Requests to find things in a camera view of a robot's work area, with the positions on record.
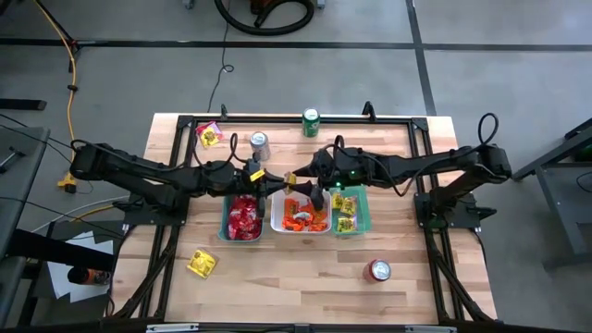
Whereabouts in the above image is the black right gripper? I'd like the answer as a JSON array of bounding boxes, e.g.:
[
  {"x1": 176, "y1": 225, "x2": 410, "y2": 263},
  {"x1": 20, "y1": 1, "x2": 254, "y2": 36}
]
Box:
[{"x1": 292, "y1": 147, "x2": 399, "y2": 215}]

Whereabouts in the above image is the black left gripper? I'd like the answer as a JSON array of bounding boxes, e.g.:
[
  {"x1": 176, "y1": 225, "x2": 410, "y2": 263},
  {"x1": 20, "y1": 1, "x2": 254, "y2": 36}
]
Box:
[{"x1": 203, "y1": 159, "x2": 289, "y2": 218}]

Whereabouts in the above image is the large yellow candy packet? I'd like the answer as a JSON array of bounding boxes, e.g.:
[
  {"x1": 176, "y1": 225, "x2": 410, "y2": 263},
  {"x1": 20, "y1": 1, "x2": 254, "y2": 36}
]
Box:
[{"x1": 186, "y1": 249, "x2": 219, "y2": 280}]

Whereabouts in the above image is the pink-edged yellow candy packet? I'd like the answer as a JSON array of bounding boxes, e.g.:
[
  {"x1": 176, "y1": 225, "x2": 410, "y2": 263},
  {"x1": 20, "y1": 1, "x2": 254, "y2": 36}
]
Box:
[{"x1": 195, "y1": 120, "x2": 225, "y2": 150}]

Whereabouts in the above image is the white plastic bin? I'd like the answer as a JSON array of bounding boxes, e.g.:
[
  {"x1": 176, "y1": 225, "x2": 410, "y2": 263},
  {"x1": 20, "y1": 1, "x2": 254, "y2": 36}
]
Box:
[{"x1": 269, "y1": 189, "x2": 334, "y2": 235}]

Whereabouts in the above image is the silver soda can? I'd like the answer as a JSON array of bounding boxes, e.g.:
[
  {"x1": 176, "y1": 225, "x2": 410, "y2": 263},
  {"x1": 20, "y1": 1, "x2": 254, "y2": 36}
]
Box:
[{"x1": 249, "y1": 130, "x2": 272, "y2": 163}]

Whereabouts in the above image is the dark green plastic bin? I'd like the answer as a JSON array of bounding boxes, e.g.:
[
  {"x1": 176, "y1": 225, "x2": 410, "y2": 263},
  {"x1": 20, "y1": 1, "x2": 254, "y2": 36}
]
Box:
[{"x1": 216, "y1": 193, "x2": 265, "y2": 243}]

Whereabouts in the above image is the translucent teal plastic bin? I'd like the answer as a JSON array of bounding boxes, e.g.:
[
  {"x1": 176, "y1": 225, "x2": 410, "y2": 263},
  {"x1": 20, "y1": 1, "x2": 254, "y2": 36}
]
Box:
[{"x1": 328, "y1": 184, "x2": 373, "y2": 237}]

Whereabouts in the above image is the green soda can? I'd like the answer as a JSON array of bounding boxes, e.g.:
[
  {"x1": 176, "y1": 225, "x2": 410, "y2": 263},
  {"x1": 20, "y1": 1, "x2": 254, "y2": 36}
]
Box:
[{"x1": 302, "y1": 106, "x2": 322, "y2": 139}]

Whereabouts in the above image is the red soda can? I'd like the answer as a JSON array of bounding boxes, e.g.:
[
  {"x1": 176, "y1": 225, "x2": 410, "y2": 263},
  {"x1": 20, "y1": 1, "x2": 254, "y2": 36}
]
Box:
[{"x1": 362, "y1": 257, "x2": 393, "y2": 284}]

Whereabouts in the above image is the black crossbar with silver brackets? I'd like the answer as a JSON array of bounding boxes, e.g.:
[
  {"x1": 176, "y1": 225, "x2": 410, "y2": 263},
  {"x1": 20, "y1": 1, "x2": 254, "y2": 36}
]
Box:
[{"x1": 0, "y1": 318, "x2": 592, "y2": 333}]

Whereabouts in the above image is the orange and black can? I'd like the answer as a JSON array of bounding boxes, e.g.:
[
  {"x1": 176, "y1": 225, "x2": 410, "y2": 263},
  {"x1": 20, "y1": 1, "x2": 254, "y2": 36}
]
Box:
[{"x1": 67, "y1": 266, "x2": 113, "y2": 287}]

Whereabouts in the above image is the white paper sheet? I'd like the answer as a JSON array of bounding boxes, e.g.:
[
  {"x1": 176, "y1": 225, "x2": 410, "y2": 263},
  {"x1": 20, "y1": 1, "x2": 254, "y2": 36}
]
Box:
[{"x1": 45, "y1": 230, "x2": 115, "y2": 304}]

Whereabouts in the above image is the black desk crossbar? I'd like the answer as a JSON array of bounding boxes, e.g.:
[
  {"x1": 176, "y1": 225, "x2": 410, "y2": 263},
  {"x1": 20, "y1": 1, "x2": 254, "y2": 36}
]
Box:
[{"x1": 0, "y1": 228, "x2": 116, "y2": 274}]

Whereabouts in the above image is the grey metal stand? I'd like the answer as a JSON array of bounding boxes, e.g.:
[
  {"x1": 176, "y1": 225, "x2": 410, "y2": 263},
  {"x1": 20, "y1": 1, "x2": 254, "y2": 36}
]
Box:
[{"x1": 511, "y1": 117, "x2": 592, "y2": 272}]

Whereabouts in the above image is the grey desk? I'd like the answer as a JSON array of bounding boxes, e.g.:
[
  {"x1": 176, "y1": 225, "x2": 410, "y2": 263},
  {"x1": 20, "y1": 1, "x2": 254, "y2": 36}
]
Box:
[{"x1": 0, "y1": 124, "x2": 51, "y2": 325}]

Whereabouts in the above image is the flat black floor bar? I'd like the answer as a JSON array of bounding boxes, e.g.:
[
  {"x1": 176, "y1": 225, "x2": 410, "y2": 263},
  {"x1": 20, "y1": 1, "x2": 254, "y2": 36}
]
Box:
[{"x1": 0, "y1": 97, "x2": 48, "y2": 112}]

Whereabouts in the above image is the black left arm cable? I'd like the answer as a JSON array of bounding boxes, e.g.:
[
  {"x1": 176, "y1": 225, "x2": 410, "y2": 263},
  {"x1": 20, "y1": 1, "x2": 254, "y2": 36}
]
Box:
[{"x1": 68, "y1": 132, "x2": 251, "y2": 175}]

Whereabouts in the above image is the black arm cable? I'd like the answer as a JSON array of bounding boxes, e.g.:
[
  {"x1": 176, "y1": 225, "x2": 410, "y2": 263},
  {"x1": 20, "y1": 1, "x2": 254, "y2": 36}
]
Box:
[
  {"x1": 323, "y1": 112, "x2": 500, "y2": 198},
  {"x1": 68, "y1": 132, "x2": 251, "y2": 175}
]

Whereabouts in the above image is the black aluminium table frame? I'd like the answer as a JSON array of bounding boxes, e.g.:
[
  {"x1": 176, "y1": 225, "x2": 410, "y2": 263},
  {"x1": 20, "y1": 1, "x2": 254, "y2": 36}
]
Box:
[{"x1": 105, "y1": 100, "x2": 499, "y2": 327}]

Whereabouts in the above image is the thin black floor cable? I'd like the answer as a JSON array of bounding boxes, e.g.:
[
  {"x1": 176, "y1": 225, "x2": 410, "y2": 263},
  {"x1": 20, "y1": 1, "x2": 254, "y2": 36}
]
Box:
[{"x1": 205, "y1": 0, "x2": 236, "y2": 115}]

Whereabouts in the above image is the thick black hose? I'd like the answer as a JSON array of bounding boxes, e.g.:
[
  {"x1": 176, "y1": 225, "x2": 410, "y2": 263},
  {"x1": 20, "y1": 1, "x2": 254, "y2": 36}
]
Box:
[{"x1": 213, "y1": 0, "x2": 316, "y2": 38}]

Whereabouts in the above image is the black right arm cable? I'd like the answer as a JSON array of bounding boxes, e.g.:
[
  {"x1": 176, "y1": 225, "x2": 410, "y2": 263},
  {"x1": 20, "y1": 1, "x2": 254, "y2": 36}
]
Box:
[{"x1": 323, "y1": 112, "x2": 500, "y2": 198}]

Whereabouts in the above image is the yellow extension cord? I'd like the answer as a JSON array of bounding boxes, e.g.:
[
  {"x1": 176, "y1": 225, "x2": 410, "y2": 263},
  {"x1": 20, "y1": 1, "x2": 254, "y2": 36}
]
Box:
[{"x1": 32, "y1": 0, "x2": 80, "y2": 195}]

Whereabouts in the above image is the black handled tool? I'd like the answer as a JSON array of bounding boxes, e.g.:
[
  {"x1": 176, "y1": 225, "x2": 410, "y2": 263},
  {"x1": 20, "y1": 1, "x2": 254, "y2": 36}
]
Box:
[{"x1": 0, "y1": 146, "x2": 27, "y2": 176}]

